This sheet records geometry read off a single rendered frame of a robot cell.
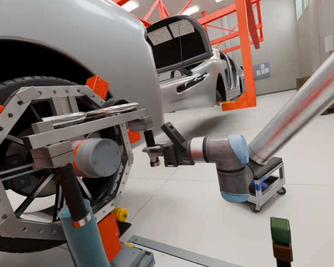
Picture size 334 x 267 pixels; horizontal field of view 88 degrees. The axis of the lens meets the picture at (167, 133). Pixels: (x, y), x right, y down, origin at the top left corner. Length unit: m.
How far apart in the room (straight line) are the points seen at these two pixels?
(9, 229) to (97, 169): 0.26
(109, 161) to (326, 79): 0.65
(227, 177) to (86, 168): 0.44
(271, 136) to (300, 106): 0.11
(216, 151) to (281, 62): 14.14
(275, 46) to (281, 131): 14.12
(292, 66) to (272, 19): 3.31
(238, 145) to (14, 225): 0.66
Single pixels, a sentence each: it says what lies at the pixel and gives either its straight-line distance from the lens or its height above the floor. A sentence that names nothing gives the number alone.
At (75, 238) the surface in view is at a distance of 0.65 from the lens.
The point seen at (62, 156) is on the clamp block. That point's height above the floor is 0.92.
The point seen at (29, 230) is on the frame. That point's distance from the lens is 0.70.
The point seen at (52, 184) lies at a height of 0.74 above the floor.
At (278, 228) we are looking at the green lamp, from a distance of 0.52.
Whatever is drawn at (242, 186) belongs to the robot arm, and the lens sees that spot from 0.60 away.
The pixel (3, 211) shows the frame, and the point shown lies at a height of 0.80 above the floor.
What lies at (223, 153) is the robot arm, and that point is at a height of 0.81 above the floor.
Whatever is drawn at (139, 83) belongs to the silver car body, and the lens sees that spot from 1.25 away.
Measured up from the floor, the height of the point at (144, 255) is 0.15.
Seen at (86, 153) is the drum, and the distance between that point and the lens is 0.60.
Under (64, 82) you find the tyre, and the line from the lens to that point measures 0.85.
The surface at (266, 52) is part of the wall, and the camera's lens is 14.63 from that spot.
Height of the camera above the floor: 0.99
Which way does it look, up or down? 10 degrees down
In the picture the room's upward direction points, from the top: 12 degrees counter-clockwise
